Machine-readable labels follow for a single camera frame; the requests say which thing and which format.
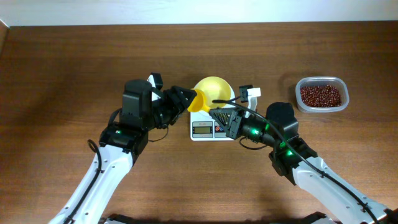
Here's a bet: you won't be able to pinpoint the yellow plastic bowl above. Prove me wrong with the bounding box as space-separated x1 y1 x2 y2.
194 77 232 109

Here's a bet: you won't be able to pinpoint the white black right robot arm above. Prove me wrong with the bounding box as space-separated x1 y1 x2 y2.
209 102 397 223

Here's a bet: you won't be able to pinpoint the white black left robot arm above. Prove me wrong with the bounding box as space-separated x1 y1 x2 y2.
51 80 197 223

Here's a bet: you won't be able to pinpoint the yellow plastic measuring scoop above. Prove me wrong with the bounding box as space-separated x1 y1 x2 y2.
187 89 211 113

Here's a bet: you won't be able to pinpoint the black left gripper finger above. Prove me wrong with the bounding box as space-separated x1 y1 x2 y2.
171 86 197 108
168 105 186 124

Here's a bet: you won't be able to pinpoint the red beans in container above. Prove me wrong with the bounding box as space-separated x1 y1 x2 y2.
300 85 342 108

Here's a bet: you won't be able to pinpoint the white digital kitchen scale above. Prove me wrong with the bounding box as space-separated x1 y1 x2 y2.
190 88 235 141

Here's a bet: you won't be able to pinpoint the clear plastic container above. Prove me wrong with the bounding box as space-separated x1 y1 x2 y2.
295 77 349 113

